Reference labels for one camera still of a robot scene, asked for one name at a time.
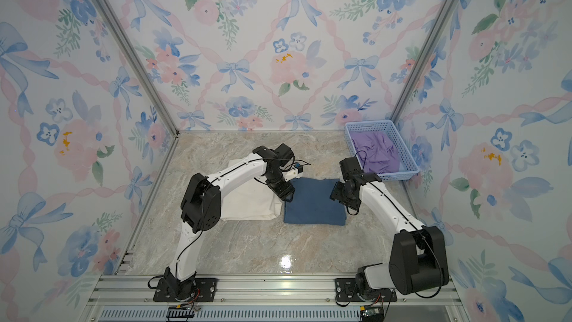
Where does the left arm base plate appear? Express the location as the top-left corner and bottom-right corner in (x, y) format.
(153, 277), (219, 303)

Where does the light blue plastic basket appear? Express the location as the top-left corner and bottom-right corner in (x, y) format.
(345, 120), (419, 180)

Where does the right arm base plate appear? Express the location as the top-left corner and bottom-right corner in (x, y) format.
(335, 277), (398, 304)

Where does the right aluminium corner post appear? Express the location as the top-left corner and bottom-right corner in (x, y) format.
(390, 0), (459, 124)

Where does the aluminium front rail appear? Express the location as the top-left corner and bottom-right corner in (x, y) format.
(79, 274), (469, 321)

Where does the left aluminium corner post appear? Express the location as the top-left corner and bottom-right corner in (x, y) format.
(93, 0), (179, 137)

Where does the purple t-shirt in basket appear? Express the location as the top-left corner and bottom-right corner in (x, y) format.
(350, 131), (401, 174)

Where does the blue t-shirt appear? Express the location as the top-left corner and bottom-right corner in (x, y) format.
(284, 177), (347, 226)

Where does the aluminium corner post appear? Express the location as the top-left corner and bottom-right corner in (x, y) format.
(390, 0), (459, 124)
(93, 0), (179, 137)

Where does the small green circuit board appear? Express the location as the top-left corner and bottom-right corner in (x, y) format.
(360, 306), (385, 322)

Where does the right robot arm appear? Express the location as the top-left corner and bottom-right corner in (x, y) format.
(330, 157), (450, 301)

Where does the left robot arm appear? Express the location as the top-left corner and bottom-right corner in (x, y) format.
(157, 144), (303, 301)

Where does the white t-shirt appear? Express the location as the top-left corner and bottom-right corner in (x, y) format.
(209, 154), (282, 221)

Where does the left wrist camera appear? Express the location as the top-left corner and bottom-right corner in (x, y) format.
(283, 163), (304, 182)

